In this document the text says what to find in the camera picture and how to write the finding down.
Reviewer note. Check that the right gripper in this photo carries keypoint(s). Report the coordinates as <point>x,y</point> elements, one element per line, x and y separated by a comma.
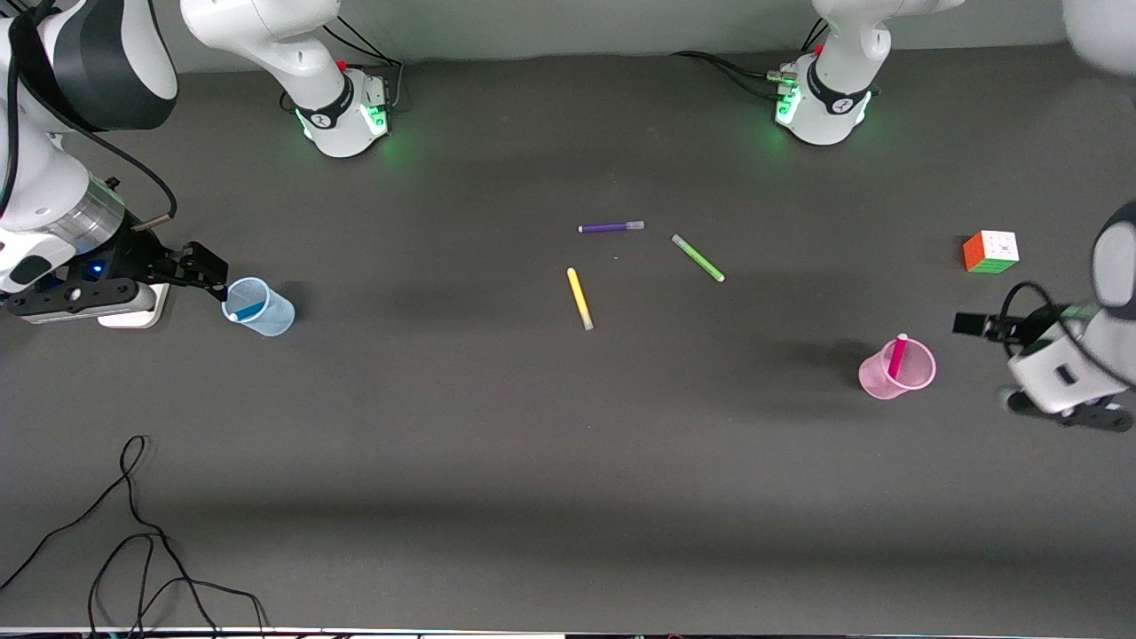
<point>146,255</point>

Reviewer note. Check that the purple marker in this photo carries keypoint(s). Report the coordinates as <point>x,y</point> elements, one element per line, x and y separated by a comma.
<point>611,227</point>

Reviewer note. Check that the blue marker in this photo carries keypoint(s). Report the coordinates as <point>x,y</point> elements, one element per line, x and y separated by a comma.
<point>247,311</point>

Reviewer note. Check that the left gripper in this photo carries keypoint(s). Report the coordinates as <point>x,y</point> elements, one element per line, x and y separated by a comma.
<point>1013,329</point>

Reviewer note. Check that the yellow marker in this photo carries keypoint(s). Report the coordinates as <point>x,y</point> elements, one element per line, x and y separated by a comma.
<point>579,298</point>

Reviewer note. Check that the green marker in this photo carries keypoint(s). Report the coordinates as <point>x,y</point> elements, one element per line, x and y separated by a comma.
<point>698,258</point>

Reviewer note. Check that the white stand with base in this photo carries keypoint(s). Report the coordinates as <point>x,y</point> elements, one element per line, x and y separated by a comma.
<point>133,321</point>

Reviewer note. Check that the pink marker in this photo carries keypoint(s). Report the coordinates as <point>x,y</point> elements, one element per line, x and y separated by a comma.
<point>898,355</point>

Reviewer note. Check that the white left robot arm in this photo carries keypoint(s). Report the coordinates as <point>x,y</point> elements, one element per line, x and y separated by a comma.
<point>839,80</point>

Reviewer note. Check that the colourful puzzle cube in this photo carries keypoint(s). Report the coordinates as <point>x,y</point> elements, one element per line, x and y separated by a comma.
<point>990,252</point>

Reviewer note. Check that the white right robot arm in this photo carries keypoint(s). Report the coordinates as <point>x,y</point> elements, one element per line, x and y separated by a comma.
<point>284,44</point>

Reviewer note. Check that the translucent pink cup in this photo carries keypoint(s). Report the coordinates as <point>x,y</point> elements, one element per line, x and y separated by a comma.
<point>919,373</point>

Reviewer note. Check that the translucent blue cup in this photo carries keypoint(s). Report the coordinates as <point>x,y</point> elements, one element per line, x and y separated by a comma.
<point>266,311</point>

